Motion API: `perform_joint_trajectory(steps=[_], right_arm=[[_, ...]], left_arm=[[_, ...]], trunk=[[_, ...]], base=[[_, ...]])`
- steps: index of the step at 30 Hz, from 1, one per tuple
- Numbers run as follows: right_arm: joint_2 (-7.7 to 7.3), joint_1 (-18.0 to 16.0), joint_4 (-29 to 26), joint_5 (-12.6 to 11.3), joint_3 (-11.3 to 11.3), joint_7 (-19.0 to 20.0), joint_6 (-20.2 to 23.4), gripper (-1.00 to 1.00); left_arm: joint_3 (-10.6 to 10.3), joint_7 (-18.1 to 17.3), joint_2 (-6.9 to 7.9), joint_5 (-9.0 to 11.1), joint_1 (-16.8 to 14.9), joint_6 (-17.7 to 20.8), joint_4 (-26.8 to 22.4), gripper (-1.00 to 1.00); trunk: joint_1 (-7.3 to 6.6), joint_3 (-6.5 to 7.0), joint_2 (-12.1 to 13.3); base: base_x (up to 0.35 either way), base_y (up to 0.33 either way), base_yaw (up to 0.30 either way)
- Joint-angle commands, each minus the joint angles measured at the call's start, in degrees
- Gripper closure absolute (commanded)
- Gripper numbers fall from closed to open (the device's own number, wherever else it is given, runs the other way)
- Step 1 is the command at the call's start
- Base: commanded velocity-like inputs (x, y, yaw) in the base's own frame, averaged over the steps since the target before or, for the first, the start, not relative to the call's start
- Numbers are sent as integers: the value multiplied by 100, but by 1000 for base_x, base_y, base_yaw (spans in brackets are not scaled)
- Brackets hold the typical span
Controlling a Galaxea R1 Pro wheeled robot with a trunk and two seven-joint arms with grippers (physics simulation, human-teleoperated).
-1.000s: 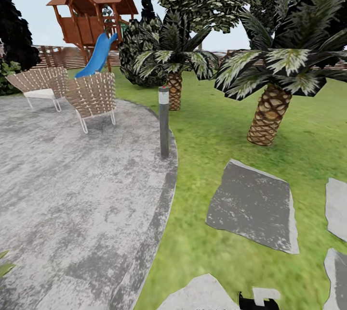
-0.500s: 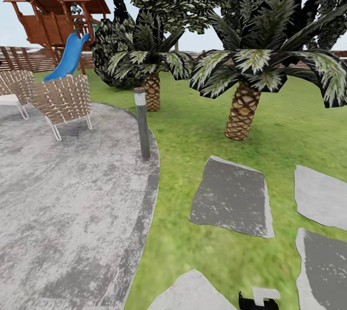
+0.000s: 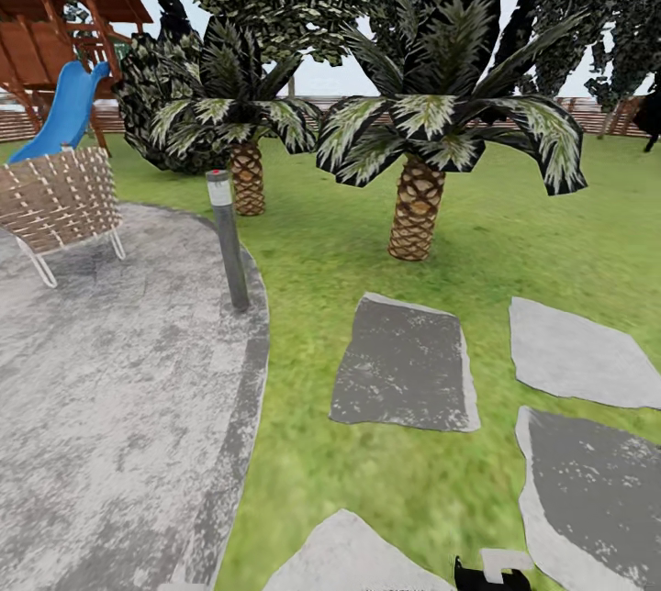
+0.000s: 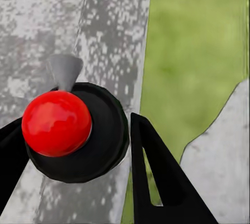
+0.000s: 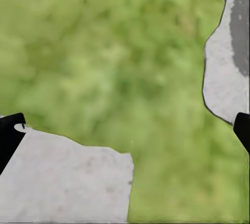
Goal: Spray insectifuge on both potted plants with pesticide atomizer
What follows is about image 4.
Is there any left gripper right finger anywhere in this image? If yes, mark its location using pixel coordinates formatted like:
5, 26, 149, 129
130, 113, 218, 224

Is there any insectifuge atomizer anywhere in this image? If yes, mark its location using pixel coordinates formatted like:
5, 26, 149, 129
21, 53, 131, 183

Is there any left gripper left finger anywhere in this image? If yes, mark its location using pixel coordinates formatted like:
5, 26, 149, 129
0, 117, 30, 216

